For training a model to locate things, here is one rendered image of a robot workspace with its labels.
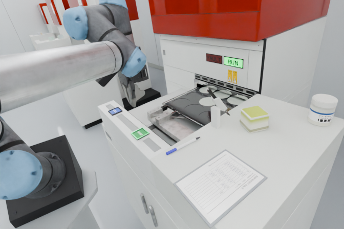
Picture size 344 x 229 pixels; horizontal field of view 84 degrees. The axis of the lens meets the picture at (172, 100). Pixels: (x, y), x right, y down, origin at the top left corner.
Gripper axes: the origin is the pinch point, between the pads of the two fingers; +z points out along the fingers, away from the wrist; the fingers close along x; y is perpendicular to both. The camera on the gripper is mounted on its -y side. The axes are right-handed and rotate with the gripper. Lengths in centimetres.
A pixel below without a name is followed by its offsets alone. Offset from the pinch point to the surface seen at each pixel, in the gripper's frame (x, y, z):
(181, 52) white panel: 41, 58, 0
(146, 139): -4.4, 0.5, 14.2
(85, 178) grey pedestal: 8.7, -23.4, 27.7
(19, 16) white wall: 796, -7, -46
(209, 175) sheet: -33.2, 4.9, 13.0
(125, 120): 15.1, 0.7, 14.2
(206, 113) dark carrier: -1.7, 35.9, 20.0
